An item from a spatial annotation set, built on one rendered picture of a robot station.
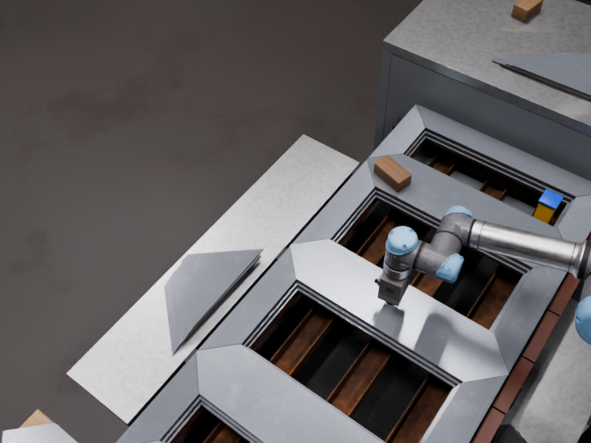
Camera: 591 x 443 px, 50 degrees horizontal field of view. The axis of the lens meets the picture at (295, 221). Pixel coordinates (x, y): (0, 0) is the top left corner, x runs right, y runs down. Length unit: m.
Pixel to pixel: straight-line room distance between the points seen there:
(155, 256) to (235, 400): 1.46
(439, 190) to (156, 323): 1.02
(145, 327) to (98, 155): 1.74
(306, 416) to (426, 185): 0.88
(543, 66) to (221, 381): 1.47
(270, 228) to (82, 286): 1.23
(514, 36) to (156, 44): 2.44
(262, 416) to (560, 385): 0.90
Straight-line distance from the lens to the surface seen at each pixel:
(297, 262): 1.96
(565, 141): 2.29
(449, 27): 2.48
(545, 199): 2.19
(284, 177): 2.32
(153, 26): 4.40
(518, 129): 2.34
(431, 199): 2.13
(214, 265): 2.07
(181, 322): 2.01
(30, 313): 3.15
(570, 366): 2.13
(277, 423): 1.75
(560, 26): 2.58
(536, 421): 2.03
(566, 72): 2.35
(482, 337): 1.89
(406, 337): 1.85
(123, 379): 1.99
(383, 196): 2.15
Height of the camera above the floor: 2.51
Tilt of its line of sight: 53 degrees down
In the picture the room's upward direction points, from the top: 4 degrees counter-clockwise
